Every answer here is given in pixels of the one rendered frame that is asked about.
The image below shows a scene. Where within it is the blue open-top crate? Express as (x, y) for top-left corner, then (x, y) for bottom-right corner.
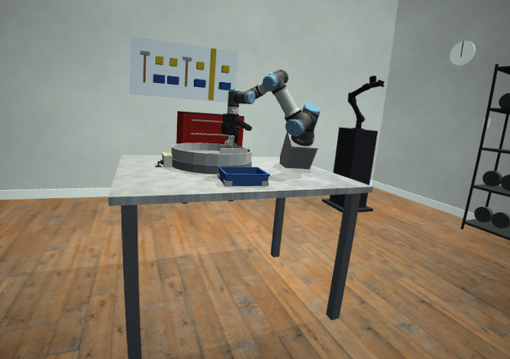
(217, 167), (270, 187)

